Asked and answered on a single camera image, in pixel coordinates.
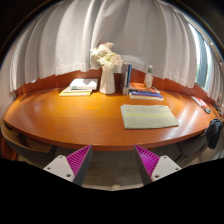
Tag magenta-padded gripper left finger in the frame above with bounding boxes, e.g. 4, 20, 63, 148
43, 144, 94, 187

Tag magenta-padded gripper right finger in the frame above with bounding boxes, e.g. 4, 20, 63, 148
133, 144, 182, 186

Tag grey-green towel with yellow stripe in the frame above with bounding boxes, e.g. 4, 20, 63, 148
120, 104, 180, 130

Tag blue flat book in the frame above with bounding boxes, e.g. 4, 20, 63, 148
129, 89, 165, 101

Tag yellow book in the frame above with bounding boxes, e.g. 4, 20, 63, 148
59, 86, 93, 97

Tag red and white booklet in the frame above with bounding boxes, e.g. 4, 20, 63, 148
190, 95, 208, 109

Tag white book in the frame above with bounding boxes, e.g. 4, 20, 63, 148
69, 78, 99, 91

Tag clear plastic bottle green cap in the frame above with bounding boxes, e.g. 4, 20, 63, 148
143, 64, 154, 89

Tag grey upright book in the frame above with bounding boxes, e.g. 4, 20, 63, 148
120, 63, 130, 96

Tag white ceramic vase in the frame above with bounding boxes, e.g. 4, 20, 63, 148
99, 65, 117, 95

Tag blue upright book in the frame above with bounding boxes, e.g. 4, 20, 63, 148
125, 63, 133, 96

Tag window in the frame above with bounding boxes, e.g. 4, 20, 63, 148
188, 23, 214, 92

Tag white and pink flower bouquet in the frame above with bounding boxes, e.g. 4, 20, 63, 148
89, 41, 124, 71

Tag white curtain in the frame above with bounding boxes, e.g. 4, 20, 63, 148
9, 0, 224, 104

